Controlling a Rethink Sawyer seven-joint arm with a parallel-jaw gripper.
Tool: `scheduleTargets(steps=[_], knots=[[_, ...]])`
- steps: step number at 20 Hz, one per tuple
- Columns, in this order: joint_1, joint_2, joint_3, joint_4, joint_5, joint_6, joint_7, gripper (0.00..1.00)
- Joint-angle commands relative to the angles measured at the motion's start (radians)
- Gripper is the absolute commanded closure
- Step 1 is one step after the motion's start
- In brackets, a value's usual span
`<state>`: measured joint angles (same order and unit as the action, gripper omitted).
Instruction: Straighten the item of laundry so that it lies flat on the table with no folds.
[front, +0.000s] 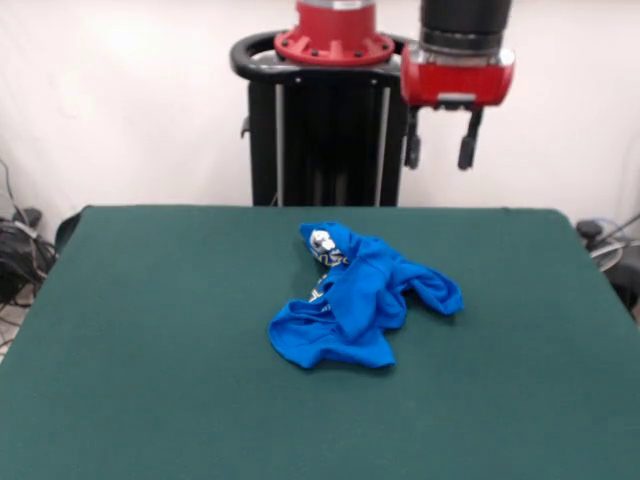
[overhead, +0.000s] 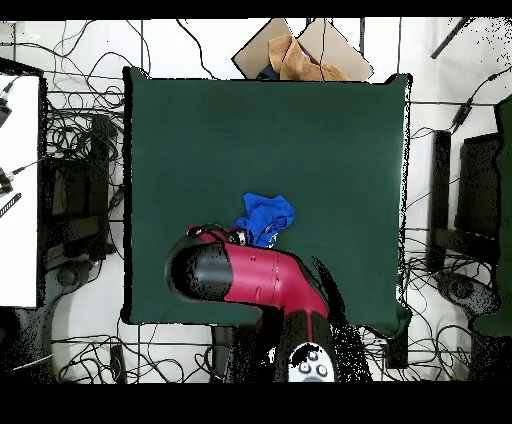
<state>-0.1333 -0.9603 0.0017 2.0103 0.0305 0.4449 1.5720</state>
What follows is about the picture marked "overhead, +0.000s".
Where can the white table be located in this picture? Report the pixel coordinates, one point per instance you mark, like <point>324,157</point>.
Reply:
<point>20,200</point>

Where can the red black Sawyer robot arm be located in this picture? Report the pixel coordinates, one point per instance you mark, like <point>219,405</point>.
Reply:
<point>256,276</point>

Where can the black ribbed strip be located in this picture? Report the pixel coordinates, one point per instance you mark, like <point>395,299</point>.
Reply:
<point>10,204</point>

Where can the black table leg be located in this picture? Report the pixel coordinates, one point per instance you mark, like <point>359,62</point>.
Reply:
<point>396,348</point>

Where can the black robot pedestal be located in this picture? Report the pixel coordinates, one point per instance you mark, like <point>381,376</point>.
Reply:
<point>222,352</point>

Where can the brown cardboard box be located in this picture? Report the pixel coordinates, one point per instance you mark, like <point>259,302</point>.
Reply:
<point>256,52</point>

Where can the tan cloth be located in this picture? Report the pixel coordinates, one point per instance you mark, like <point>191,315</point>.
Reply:
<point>296,64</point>

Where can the dark green table cloth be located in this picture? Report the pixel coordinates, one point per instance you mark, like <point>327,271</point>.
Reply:
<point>506,200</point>
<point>260,140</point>

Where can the blue printed T-shirt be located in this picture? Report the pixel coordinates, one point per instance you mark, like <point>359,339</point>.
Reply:
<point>264,216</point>

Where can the dark blue cloth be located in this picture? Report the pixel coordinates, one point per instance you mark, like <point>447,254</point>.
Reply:
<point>267,74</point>

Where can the black device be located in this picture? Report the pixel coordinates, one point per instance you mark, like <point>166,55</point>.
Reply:
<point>4,184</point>
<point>3,114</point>

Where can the black power adapter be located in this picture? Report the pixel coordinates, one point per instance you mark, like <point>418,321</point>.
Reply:
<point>462,114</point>

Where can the black power strip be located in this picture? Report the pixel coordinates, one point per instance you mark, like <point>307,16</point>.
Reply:
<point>118,362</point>

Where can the black rod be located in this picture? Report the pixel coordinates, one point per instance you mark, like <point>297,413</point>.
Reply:
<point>450,38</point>

